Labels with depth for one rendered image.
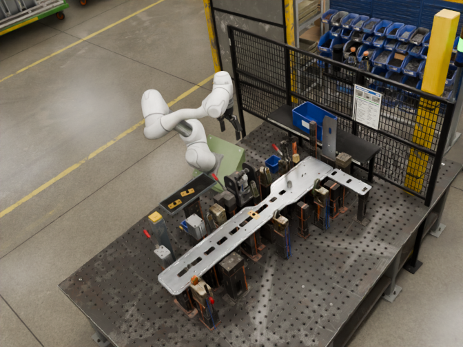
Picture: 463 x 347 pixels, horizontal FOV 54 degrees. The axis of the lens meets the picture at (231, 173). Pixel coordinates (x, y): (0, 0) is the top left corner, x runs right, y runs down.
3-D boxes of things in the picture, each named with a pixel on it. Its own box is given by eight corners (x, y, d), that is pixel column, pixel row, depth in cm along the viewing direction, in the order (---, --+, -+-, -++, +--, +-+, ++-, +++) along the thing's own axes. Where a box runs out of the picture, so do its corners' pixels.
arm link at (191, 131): (192, 153, 351) (187, 127, 358) (211, 146, 347) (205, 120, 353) (138, 120, 281) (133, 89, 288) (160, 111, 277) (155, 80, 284)
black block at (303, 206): (306, 242, 302) (305, 212, 282) (293, 233, 308) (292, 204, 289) (313, 235, 305) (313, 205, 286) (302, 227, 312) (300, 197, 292)
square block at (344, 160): (342, 199, 326) (344, 162, 302) (333, 194, 331) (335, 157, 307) (349, 193, 329) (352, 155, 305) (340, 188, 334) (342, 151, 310)
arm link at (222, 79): (218, 91, 261) (212, 104, 252) (213, 67, 251) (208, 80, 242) (235, 91, 259) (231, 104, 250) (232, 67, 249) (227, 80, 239)
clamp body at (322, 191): (323, 233, 305) (324, 197, 282) (309, 225, 312) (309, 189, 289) (331, 226, 309) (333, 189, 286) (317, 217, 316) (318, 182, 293)
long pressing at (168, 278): (178, 300, 247) (177, 299, 246) (154, 277, 260) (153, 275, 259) (335, 169, 308) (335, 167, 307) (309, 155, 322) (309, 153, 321)
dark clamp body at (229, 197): (235, 242, 309) (228, 204, 284) (222, 233, 317) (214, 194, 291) (246, 233, 314) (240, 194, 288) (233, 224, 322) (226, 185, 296)
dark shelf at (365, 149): (362, 166, 305) (362, 163, 303) (266, 119, 359) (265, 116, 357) (381, 150, 315) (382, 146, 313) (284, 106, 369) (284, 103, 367)
